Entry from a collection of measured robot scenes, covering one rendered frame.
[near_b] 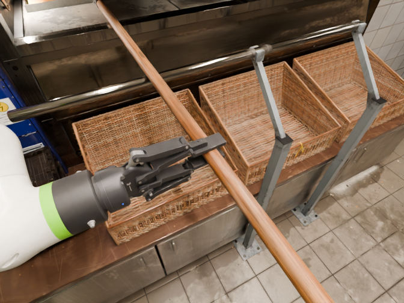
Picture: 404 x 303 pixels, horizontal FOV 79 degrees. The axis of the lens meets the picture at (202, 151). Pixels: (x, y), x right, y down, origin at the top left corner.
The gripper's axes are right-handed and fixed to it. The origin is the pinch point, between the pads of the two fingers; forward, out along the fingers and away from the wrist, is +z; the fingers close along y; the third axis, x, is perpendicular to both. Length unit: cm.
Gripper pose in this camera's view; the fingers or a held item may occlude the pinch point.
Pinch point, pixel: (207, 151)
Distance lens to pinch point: 47.7
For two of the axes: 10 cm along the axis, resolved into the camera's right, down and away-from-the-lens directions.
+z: 8.8, -3.5, 3.1
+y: 0.0, 6.7, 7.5
